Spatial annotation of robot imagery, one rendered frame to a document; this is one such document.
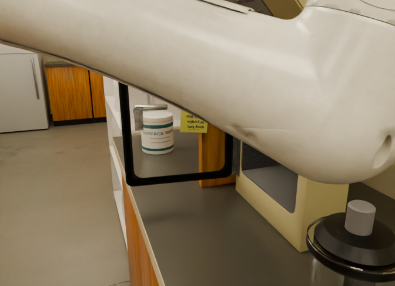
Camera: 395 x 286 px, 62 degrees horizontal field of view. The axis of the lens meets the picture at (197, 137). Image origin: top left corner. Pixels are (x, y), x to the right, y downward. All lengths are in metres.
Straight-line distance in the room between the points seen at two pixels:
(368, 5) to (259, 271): 0.58
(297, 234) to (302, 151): 0.56
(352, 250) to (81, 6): 0.34
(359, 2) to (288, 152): 0.10
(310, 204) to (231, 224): 0.22
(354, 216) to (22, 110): 5.33
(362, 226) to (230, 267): 0.37
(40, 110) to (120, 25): 5.28
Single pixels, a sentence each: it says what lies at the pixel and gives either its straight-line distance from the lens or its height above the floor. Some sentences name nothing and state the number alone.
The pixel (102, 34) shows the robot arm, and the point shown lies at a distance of 0.27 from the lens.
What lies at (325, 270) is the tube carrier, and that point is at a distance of 0.42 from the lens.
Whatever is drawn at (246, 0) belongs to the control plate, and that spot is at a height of 1.45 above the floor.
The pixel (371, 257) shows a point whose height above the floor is 1.17.
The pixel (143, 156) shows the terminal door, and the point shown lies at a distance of 0.91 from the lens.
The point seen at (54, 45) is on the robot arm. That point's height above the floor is 1.38.
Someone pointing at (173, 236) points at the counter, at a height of 0.94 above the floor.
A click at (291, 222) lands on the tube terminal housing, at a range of 0.78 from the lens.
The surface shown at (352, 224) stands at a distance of 0.41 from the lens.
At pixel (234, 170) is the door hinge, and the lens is 0.99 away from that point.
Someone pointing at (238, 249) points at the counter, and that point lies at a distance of 0.77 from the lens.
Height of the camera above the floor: 1.39
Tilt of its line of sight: 17 degrees down
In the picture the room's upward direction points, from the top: straight up
